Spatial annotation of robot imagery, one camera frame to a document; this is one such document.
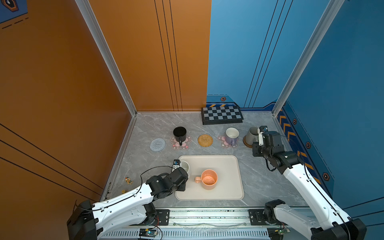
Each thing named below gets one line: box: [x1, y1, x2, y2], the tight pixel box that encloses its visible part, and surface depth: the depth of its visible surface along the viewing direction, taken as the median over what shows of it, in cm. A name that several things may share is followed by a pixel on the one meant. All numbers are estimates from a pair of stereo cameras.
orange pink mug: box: [194, 169, 218, 190], surface depth 81 cm
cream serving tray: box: [175, 155, 244, 201], surface depth 86 cm
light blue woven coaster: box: [150, 138, 166, 152], surface depth 102 cm
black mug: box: [173, 126, 187, 146], surface depth 98 cm
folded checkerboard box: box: [201, 105, 244, 125], surface depth 116 cm
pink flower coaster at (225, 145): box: [218, 134, 238, 149], surface depth 103 cm
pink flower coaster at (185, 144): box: [170, 135, 192, 150], surface depth 102 cm
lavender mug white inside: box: [225, 127, 240, 147], surface depth 100 cm
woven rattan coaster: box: [197, 134, 214, 147], surface depth 105 cm
